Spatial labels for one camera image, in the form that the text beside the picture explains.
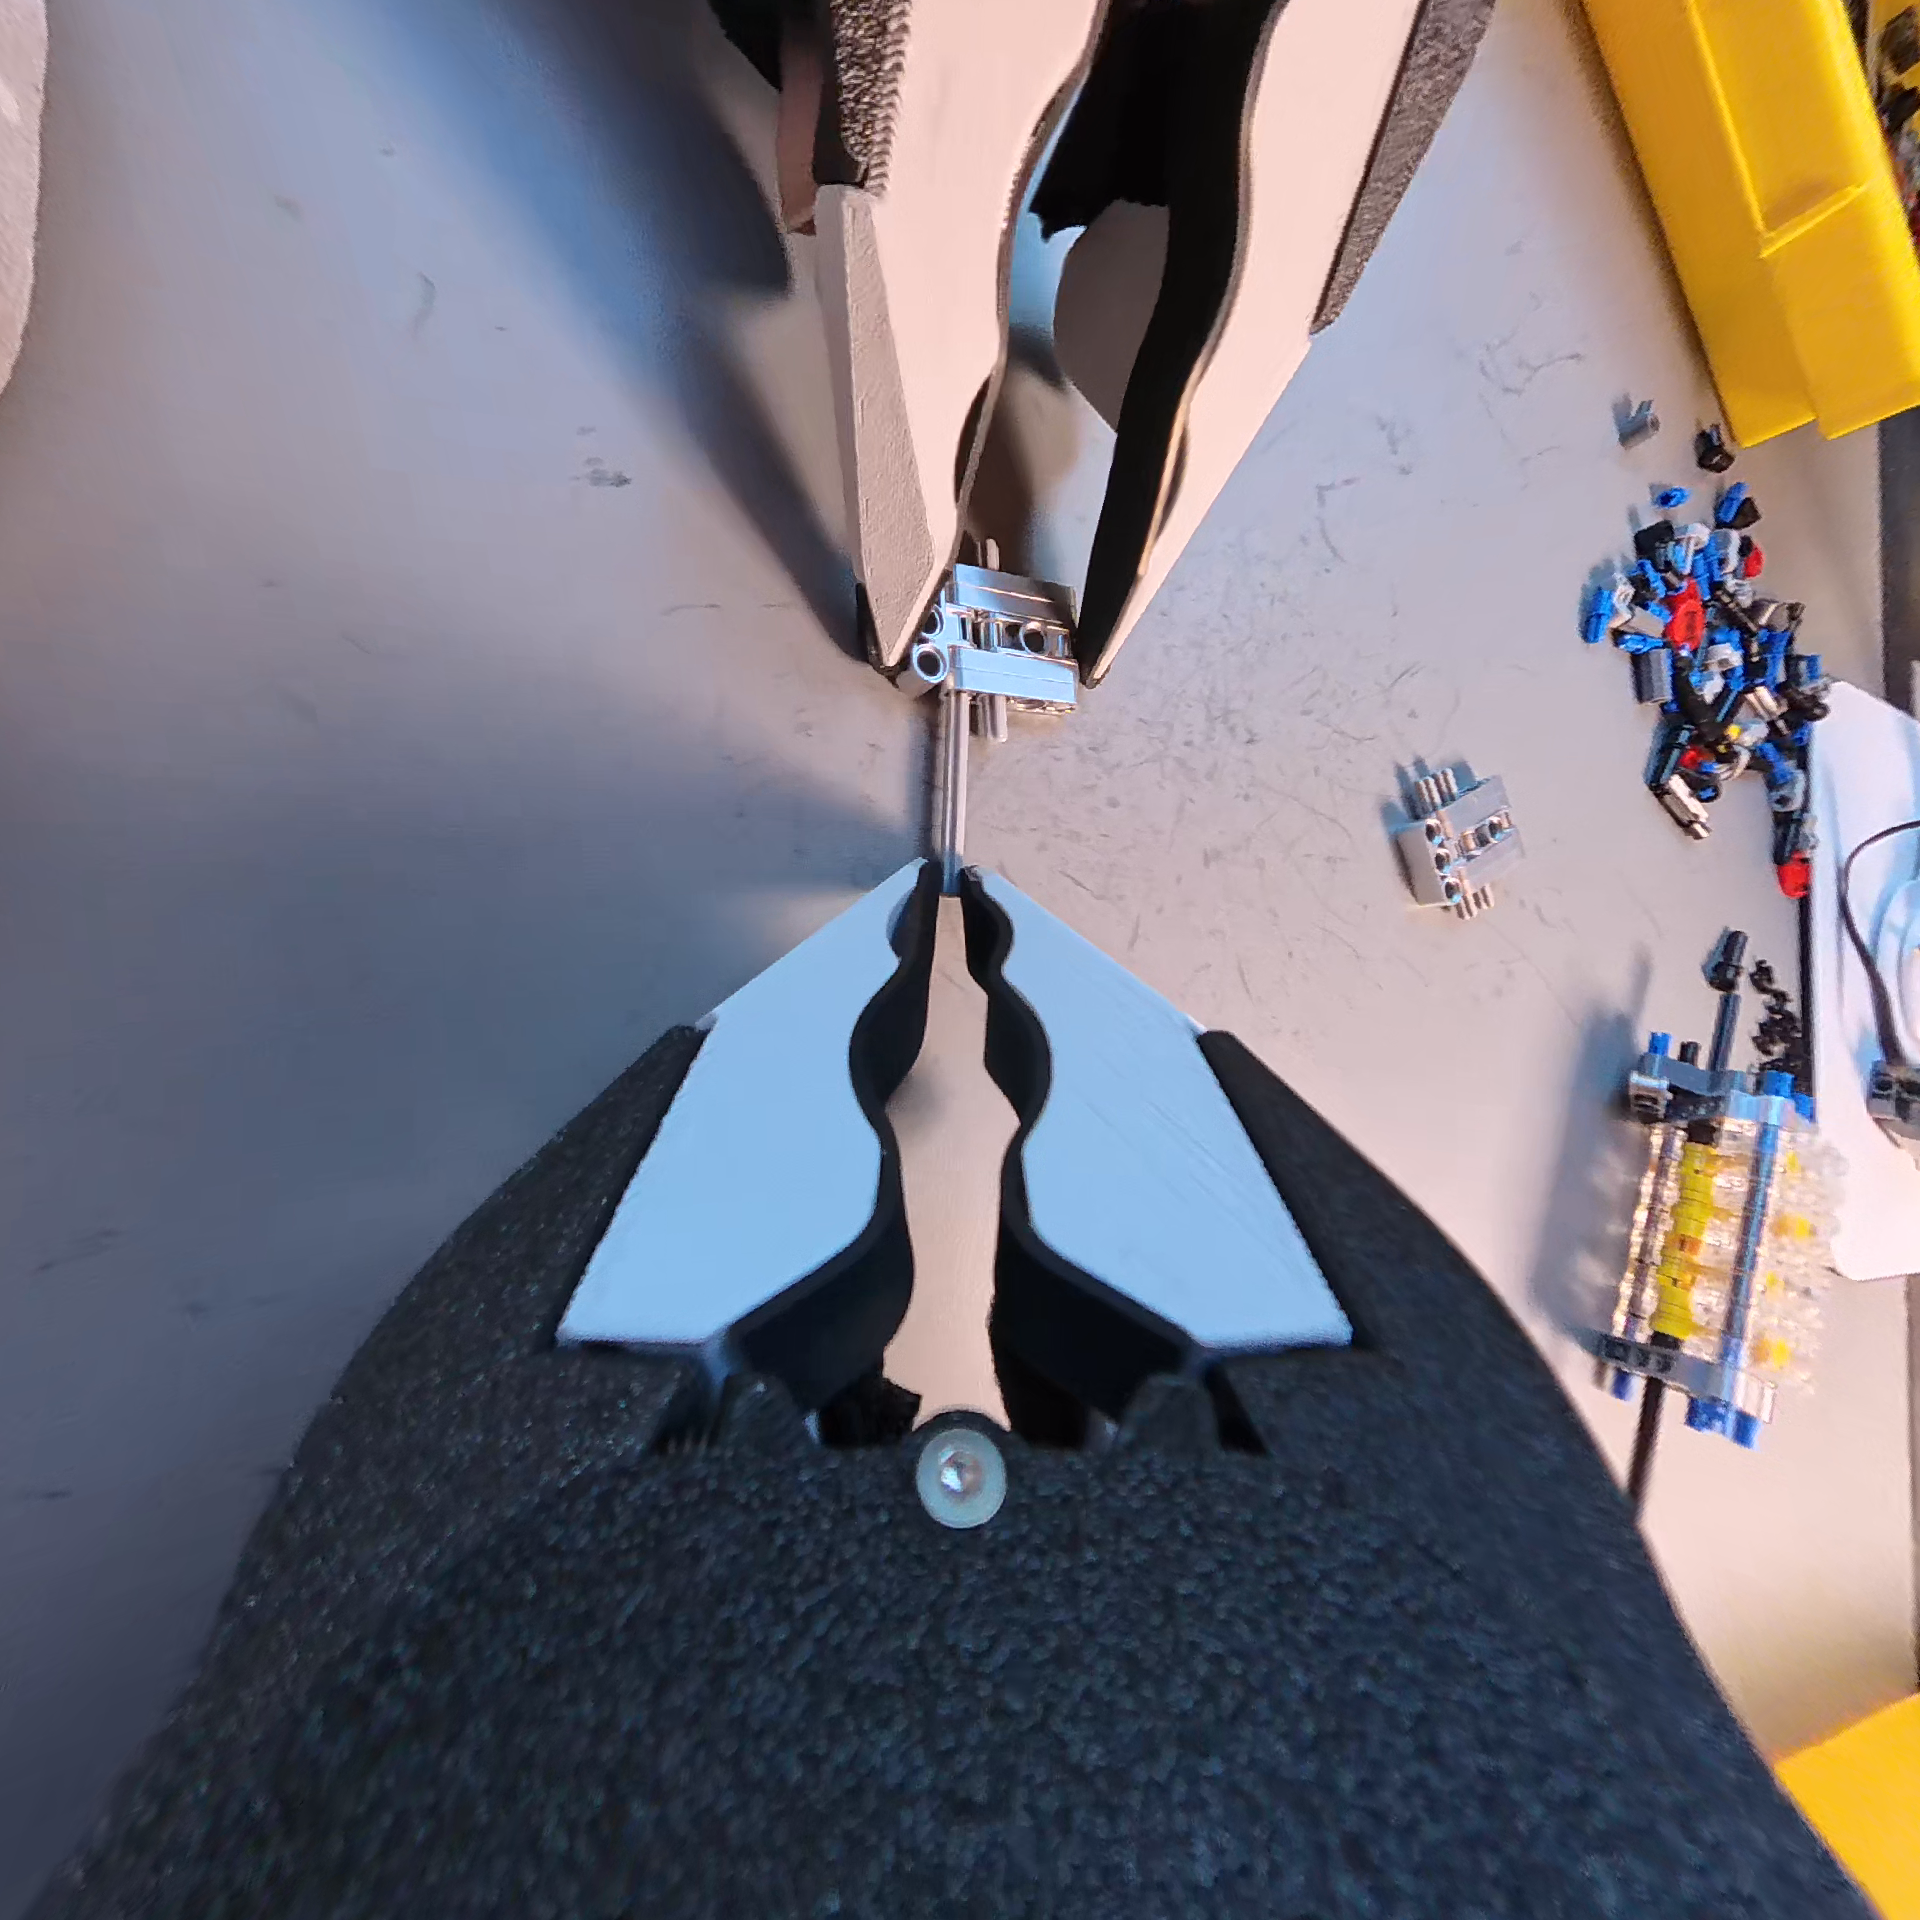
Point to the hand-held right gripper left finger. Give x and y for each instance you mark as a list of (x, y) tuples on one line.
[(735, 1184)]

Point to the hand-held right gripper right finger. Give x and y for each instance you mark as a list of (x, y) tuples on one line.
[(1169, 1199)]

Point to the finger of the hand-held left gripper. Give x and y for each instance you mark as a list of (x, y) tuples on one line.
[(932, 270), (1276, 270)]

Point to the chrome T-shaped connector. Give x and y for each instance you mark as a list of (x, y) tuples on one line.
[(932, 646)]

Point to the chrome two-hole beam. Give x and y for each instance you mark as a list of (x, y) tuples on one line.
[(1028, 637)]

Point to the person's left hand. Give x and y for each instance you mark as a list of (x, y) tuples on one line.
[(796, 142)]

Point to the dark grey bush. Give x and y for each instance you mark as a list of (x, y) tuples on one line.
[(1638, 422)]

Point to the yellow storage bin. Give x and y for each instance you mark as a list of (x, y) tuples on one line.
[(1785, 193), (1863, 1814)]

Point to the small black connector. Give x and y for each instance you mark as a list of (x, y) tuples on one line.
[(1714, 445)]

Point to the chrome beam assembly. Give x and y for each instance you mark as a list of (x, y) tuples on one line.
[(1455, 839)]

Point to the pile of black red beams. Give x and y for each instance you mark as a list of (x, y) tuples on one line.
[(1897, 105)]

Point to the clear engine block model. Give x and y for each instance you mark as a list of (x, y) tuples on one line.
[(1710, 1230)]

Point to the pile of mixed small connectors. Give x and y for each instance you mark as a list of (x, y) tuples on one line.
[(1710, 659)]

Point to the long black pin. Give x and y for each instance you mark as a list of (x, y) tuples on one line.
[(1730, 960)]

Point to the pile of black pins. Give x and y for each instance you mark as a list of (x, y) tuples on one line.
[(1779, 1010)]

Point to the grey motor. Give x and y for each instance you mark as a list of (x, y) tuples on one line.
[(1897, 1096)]

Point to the white lamp base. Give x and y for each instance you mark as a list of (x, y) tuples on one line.
[(1876, 974)]

